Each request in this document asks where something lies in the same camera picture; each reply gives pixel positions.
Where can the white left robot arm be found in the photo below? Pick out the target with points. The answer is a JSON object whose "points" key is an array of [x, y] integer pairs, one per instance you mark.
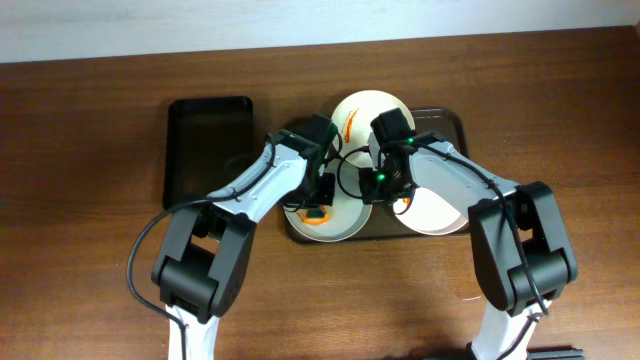
{"points": [[204, 256]]}

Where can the white plate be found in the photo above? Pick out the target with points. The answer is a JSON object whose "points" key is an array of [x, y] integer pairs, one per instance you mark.
{"points": [[354, 114], [343, 219], [427, 213]]}

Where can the white plate back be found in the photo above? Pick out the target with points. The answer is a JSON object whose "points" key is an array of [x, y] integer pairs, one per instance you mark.
{"points": [[354, 114]]}

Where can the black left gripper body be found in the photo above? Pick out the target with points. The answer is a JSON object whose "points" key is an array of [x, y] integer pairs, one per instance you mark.
{"points": [[314, 197]]}

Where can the large brown tray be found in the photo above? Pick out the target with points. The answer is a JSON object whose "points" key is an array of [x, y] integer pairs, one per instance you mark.
{"points": [[382, 223]]}

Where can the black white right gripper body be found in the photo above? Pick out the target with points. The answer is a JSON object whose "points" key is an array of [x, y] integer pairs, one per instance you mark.
{"points": [[376, 189]]}

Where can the small black tray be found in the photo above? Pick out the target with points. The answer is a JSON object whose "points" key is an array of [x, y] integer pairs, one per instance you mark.
{"points": [[210, 142]]}

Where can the green orange sponge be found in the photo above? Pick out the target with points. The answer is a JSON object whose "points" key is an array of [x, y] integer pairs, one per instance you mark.
{"points": [[314, 216]]}

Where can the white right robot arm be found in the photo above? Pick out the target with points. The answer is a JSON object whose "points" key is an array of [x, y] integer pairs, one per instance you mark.
{"points": [[522, 255]]}

